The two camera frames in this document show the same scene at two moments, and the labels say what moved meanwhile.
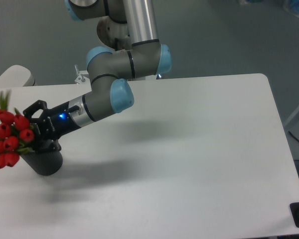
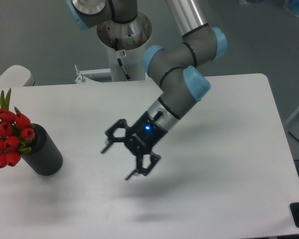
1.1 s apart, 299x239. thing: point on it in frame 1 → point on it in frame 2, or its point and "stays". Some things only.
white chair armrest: [15, 75] stays
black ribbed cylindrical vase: [43, 163] stays
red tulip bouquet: [10, 133] stays
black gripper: [58, 123] → [141, 138]
